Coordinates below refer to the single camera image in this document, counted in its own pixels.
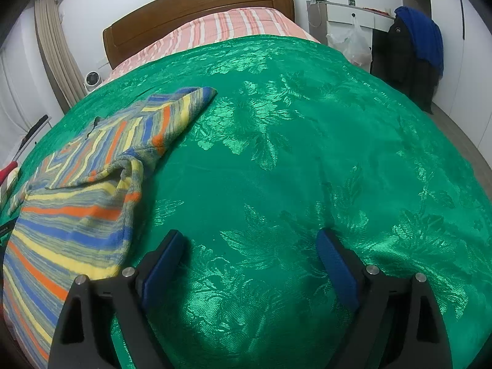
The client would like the striped knit sweater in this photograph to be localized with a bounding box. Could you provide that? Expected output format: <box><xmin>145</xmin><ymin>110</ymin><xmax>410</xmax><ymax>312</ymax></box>
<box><xmin>2</xmin><ymin>87</ymin><xmax>216</xmax><ymax>368</ymax></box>

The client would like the striped folded cloth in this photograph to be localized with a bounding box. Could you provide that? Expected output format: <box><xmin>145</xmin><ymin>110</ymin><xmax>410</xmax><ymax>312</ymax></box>
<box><xmin>0</xmin><ymin>168</ymin><xmax>20</xmax><ymax>210</ymax></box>

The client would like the green satin bedspread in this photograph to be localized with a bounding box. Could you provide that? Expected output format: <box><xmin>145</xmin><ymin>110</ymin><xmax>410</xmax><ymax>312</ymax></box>
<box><xmin>2</xmin><ymin>35</ymin><xmax>491</xmax><ymax>368</ymax></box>

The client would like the small white fan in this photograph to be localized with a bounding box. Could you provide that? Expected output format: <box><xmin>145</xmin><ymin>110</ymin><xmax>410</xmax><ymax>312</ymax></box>
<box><xmin>83</xmin><ymin>71</ymin><xmax>103</xmax><ymax>93</ymax></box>

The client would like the black coat on chair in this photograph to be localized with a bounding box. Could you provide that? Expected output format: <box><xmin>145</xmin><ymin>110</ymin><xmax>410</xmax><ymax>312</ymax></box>
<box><xmin>370</xmin><ymin>18</ymin><xmax>439</xmax><ymax>113</ymax></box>

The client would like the beige curtain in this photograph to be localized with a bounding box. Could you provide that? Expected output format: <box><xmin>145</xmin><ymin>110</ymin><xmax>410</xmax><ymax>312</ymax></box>
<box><xmin>33</xmin><ymin>0</ymin><xmax>87</xmax><ymax>113</ymax></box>

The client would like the white plastic bag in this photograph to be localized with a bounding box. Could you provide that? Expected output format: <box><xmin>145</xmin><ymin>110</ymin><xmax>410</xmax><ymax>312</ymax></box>
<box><xmin>327</xmin><ymin>15</ymin><xmax>373</xmax><ymax>68</ymax></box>

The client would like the blue garment on chair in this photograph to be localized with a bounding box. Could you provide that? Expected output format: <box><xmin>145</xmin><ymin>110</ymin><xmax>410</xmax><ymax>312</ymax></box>
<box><xmin>395</xmin><ymin>6</ymin><xmax>444</xmax><ymax>77</ymax></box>

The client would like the white desk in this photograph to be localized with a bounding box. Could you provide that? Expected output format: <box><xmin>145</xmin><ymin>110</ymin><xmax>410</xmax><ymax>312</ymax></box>
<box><xmin>306</xmin><ymin>0</ymin><xmax>397</xmax><ymax>72</ymax></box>

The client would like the pink striped bed sheet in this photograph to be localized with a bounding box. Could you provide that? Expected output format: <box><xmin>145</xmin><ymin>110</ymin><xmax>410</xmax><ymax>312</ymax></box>
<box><xmin>105</xmin><ymin>7</ymin><xmax>315</xmax><ymax>83</ymax></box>

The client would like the brown wooden headboard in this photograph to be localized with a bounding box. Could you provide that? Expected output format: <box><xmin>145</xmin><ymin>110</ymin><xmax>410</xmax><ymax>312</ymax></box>
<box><xmin>103</xmin><ymin>0</ymin><xmax>295</xmax><ymax>69</ymax></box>

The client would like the black rod by wall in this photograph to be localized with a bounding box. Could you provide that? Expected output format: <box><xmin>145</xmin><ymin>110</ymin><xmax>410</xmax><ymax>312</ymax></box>
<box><xmin>12</xmin><ymin>115</ymin><xmax>53</xmax><ymax>165</ymax></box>

